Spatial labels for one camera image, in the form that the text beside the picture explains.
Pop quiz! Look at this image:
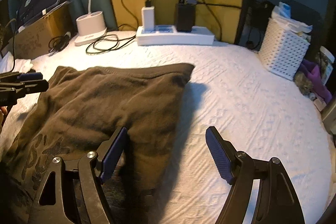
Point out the dark brown printed t-shirt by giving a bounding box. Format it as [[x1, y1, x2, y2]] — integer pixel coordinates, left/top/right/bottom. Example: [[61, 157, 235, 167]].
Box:
[[1, 63, 194, 223]]

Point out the person's hand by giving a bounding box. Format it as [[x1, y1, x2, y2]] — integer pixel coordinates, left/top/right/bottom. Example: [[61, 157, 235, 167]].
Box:
[[0, 106, 8, 131]]

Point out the brown cardboard box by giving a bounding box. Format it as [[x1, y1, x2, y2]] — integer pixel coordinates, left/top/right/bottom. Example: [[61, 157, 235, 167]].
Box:
[[4, 2, 75, 59]]

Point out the white desk lamp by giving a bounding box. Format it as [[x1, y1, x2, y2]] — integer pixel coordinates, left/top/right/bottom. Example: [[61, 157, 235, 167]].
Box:
[[74, 0, 107, 47]]

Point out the black tablet on stand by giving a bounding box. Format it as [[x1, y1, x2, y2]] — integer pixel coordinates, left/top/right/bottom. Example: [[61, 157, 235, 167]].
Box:
[[15, 0, 72, 30]]

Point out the white charger adapter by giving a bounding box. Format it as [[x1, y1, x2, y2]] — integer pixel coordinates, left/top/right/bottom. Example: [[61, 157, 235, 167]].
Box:
[[141, 6, 155, 32]]

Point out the purple cloth bag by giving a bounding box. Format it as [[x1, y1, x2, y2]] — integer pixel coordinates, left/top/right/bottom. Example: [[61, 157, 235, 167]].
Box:
[[298, 59, 332, 104]]

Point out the white power strip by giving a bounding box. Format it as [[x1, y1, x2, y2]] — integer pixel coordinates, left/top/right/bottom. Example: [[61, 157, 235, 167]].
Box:
[[136, 25, 215, 46]]

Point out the white perforated basket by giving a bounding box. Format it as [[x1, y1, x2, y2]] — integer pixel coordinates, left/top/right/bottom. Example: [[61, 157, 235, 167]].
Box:
[[258, 2, 313, 81]]

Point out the clear jar with white lid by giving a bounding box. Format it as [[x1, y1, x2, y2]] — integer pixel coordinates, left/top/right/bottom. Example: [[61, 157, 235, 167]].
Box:
[[319, 46, 335, 85]]

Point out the black charger adapter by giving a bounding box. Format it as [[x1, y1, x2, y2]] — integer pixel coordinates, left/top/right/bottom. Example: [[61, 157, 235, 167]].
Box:
[[174, 3, 196, 32]]

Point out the black bundled small cable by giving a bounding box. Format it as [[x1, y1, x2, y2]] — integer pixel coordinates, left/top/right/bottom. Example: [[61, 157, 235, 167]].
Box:
[[48, 31, 72, 55]]

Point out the black coiled charging cable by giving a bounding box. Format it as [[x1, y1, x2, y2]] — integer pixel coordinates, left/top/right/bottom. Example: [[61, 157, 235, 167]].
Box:
[[85, 0, 153, 55]]

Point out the black cable of black adapter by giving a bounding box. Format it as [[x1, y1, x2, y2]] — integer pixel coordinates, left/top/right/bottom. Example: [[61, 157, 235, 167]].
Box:
[[180, 0, 244, 42]]

